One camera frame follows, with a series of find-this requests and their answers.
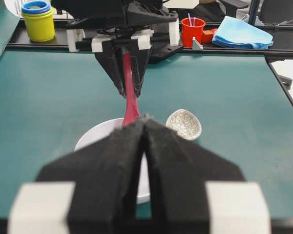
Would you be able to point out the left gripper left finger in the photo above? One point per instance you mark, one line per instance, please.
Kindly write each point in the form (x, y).
(92, 186)

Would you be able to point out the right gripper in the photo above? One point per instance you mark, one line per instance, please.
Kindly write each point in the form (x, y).
(113, 19)

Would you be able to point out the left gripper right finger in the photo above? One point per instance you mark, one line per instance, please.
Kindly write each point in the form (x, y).
(195, 191)

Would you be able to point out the pink ceramic spoon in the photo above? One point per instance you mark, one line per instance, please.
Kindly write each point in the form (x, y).
(132, 110)

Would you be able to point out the white round bowl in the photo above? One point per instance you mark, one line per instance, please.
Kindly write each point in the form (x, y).
(101, 131)

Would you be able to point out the crackle glazed spoon rest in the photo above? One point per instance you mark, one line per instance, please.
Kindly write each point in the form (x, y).
(185, 124)

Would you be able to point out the red block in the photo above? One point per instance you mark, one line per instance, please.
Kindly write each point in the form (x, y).
(208, 35)

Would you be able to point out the red cup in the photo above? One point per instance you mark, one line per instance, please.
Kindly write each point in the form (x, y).
(188, 32)

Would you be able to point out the yellow green stacked cups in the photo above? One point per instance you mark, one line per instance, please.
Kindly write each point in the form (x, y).
(38, 17)

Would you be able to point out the blue folded cloth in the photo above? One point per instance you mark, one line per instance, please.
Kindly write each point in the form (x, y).
(235, 33)

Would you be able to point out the metal corner bracket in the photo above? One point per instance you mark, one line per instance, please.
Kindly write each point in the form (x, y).
(196, 46)

